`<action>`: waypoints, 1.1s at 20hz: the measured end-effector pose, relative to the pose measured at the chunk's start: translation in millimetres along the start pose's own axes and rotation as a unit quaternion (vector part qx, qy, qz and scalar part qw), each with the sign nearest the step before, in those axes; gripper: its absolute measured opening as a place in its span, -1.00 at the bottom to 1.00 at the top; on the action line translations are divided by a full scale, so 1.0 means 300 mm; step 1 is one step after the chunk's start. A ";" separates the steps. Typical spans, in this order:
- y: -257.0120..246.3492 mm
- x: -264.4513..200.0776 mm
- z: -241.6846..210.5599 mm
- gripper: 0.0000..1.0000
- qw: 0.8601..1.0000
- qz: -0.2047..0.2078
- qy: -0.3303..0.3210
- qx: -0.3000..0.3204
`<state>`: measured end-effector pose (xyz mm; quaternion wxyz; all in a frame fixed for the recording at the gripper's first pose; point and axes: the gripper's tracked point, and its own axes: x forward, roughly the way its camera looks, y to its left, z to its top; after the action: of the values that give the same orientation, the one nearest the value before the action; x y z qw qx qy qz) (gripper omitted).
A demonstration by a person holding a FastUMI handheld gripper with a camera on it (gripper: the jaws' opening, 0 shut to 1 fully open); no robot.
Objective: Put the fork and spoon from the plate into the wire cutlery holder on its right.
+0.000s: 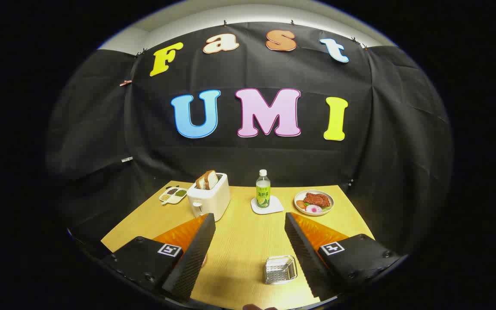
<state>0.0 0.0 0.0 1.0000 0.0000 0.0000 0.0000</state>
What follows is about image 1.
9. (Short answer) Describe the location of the green label drink bottle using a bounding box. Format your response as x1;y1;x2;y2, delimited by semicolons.
256;169;272;209

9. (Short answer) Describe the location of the white square coaster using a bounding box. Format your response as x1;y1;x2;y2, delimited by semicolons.
251;196;284;215

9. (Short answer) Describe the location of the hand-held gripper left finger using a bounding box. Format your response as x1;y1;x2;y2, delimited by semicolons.
102;213;217;303

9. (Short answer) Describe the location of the white toaster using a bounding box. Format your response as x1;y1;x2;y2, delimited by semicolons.
186;173;231;222

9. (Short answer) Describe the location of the metal cutlery basket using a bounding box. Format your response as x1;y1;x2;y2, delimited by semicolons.
264;255;298;285

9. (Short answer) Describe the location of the white food plate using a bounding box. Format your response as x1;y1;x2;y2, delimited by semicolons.
294;190;335;216

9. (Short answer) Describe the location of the white divided condiment tray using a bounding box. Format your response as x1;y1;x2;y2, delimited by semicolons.
158;186;188;205

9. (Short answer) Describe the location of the brown steak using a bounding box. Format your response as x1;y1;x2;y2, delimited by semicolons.
304;192;331;208

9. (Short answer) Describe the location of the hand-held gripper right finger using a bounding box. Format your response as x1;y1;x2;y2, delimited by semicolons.
284;212;403;301

